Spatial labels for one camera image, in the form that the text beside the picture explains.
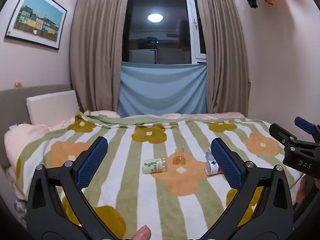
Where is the pale pink duvet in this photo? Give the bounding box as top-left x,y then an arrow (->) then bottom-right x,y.
3,110 -> 247,200

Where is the window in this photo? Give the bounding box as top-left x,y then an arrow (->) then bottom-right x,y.
122,0 -> 208,66

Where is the white bottle with green label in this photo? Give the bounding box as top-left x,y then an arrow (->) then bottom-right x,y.
142,157 -> 168,174

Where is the person's left hand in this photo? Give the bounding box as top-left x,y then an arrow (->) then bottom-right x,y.
129,225 -> 152,240

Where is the white cup with green print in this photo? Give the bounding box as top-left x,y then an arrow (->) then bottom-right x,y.
205,160 -> 223,176

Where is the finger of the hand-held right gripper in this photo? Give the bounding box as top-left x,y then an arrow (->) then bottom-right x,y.
294,116 -> 317,135
269,123 -> 298,144

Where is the light blue cloth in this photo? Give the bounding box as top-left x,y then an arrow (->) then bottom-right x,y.
117,63 -> 208,117

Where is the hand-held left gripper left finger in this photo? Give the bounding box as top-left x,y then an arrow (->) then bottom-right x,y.
26,136 -> 118,240

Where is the striped floral blanket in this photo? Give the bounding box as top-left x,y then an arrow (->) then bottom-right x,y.
16,111 -> 301,240

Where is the white cushion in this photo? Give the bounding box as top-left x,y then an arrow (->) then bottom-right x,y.
26,90 -> 81,126

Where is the beige curtain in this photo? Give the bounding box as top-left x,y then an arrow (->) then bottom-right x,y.
196,0 -> 251,117
69,0 -> 131,113

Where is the framed picture of houses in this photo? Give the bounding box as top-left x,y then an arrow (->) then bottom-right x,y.
4,0 -> 68,50

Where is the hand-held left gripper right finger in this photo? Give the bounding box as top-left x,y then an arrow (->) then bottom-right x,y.
199,137 -> 294,240

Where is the grey bed headboard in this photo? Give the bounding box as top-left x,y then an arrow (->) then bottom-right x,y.
0,84 -> 73,168

